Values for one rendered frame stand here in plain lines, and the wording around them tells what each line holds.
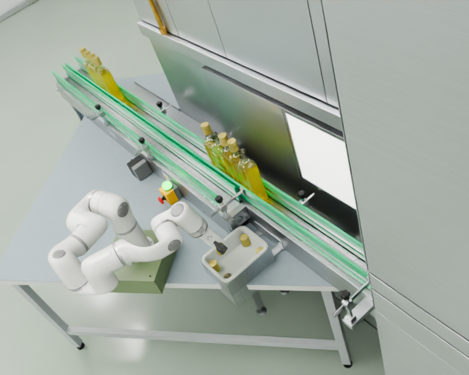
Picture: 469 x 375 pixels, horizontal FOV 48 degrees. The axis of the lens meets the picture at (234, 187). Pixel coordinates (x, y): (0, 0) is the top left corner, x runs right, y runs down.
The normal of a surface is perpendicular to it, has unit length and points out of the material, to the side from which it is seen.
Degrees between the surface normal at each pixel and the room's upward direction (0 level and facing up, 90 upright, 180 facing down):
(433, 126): 90
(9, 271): 0
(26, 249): 0
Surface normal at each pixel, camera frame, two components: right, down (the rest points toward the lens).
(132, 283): -0.19, 0.73
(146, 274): -0.25, -0.68
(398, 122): -0.75, 0.59
